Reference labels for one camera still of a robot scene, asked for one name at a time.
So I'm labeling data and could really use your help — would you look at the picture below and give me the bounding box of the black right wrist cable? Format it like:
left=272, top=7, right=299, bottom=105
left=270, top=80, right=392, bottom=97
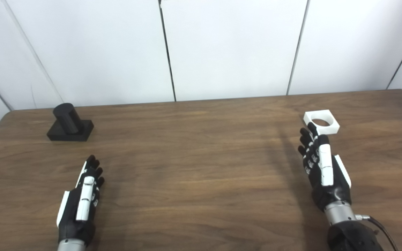
left=356, top=214, right=399, bottom=251

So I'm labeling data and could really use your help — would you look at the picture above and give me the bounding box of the black and white right hand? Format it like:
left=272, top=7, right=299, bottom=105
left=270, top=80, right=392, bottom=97
left=298, top=122, right=352, bottom=212

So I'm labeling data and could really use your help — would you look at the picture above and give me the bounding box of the black peg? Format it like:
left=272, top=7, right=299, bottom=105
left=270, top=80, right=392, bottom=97
left=46, top=103, right=94, bottom=142

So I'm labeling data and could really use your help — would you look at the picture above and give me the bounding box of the black and white left hand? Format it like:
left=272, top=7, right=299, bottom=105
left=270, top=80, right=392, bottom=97
left=56, top=155, right=105, bottom=246

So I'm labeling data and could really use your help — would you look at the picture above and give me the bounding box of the white square piece with hole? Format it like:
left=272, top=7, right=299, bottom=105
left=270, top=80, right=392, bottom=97
left=303, top=109, right=340, bottom=136

